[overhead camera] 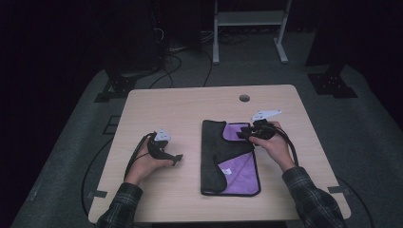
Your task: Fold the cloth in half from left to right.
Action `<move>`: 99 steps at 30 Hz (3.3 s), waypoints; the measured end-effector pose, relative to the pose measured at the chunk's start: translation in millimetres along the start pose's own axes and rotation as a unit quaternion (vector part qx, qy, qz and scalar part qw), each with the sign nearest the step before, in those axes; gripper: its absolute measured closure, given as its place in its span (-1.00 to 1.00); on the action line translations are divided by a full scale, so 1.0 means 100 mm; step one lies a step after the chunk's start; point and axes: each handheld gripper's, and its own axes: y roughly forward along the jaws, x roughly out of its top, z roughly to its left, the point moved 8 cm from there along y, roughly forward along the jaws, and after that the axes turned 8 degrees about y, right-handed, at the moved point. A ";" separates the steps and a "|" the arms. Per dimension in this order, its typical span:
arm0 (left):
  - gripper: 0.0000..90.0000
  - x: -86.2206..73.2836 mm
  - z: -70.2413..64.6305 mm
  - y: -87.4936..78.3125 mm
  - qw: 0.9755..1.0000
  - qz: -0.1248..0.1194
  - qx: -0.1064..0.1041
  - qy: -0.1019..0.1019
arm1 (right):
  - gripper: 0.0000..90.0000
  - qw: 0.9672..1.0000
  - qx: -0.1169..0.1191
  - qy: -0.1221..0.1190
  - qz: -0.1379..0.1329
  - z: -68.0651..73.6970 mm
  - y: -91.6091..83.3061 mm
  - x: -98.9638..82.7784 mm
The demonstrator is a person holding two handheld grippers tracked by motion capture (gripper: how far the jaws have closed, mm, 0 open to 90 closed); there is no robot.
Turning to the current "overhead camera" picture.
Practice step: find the black and purple towel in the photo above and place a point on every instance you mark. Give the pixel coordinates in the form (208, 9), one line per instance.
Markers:
(236, 177)

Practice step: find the white metal stand frame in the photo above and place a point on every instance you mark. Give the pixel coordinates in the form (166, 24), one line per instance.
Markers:
(250, 18)

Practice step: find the person's left hand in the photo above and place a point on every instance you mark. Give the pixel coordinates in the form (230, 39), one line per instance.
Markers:
(144, 166)

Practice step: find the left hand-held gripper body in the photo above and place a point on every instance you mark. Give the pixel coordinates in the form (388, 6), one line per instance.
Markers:
(158, 145)

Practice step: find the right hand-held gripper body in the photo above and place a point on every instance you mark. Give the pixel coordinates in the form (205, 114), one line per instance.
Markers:
(263, 128)

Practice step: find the black stand with base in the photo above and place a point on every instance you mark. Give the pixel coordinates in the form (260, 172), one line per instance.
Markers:
(332, 84)
(120, 84)

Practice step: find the person's right hand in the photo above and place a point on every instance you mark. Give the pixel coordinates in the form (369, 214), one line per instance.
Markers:
(277, 148)

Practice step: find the grey tape strip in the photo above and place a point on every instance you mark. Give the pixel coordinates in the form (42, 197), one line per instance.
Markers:
(339, 190)
(97, 194)

